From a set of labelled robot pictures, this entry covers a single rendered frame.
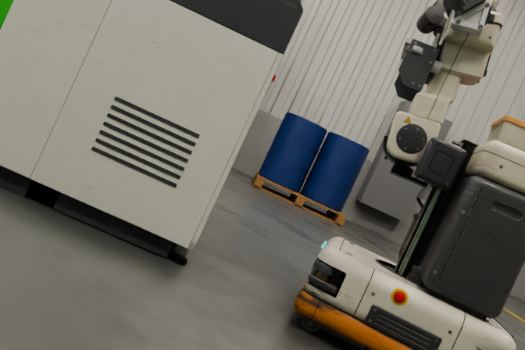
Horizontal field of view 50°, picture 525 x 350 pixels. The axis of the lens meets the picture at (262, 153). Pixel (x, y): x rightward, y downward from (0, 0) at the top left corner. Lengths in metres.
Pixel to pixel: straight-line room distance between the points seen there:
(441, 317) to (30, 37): 1.56
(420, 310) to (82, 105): 1.25
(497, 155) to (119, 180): 1.20
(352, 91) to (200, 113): 7.17
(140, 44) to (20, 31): 0.38
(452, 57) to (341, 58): 6.91
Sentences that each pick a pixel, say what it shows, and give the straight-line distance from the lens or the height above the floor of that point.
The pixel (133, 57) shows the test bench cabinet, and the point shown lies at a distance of 1.90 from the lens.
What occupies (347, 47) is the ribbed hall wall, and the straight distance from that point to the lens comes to 9.04.
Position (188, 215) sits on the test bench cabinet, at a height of 0.17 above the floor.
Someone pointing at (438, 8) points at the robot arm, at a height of 1.28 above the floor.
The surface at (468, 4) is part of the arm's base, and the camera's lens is 1.96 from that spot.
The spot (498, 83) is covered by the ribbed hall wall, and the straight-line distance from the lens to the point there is 9.75.
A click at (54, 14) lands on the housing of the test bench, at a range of 1.98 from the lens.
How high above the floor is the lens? 0.48
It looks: 1 degrees down
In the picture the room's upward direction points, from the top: 25 degrees clockwise
